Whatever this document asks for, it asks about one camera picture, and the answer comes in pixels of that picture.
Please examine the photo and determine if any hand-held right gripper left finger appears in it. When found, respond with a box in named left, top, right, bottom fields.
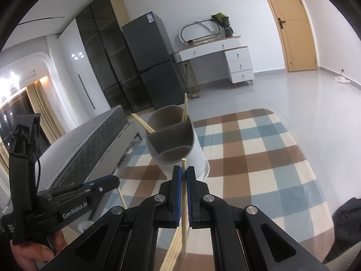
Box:
left=37, top=166, right=183, bottom=271

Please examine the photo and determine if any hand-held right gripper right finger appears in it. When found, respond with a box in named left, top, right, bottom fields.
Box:
left=185, top=166, right=330, bottom=271

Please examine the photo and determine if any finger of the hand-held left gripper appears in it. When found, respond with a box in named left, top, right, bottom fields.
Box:
left=45, top=175, right=119, bottom=196
left=79, top=178, right=120, bottom=204

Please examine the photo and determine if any wooden chopstick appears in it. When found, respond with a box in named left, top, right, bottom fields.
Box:
left=182, top=93, right=189, bottom=122
left=132, top=113, right=156, bottom=133
left=117, top=189, right=128, bottom=209
left=131, top=115, right=152, bottom=134
left=181, top=158, right=189, bottom=255

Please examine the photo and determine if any white utensil holder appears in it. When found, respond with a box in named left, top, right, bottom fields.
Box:
left=145, top=105, right=211, bottom=180

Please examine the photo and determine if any person's left hand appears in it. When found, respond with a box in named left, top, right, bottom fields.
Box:
left=10, top=226, right=65, bottom=271

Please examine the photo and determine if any grey quilted mattress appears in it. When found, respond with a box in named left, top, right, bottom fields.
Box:
left=37, top=104, right=130, bottom=188

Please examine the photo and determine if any plaid table mat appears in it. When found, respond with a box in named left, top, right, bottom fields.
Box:
left=113, top=108, right=336, bottom=271

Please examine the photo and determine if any beige curtain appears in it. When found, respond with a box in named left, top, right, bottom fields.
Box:
left=27, top=83, right=65, bottom=144

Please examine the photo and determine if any dark grey refrigerator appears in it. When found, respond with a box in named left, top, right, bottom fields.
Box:
left=121, top=11, right=188, bottom=110

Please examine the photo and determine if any dark glass cabinet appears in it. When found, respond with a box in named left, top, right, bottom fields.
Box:
left=76, top=0, right=154, bottom=116

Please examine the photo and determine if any white dressing table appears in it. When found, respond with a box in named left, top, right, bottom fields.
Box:
left=172, top=36, right=255, bottom=85

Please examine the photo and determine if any black bag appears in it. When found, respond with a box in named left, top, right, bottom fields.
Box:
left=331, top=198, right=361, bottom=249

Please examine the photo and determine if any oval mirror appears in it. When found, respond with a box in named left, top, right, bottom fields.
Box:
left=180, top=18, right=226, bottom=46

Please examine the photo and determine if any beige ribbed cloth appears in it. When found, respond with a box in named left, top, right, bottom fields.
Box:
left=347, top=243, right=361, bottom=271

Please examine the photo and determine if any wooden door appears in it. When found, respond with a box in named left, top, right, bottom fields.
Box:
left=258, top=0, right=319, bottom=72

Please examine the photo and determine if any gold frame stool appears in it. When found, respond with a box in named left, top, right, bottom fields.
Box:
left=180, top=61, right=201, bottom=99

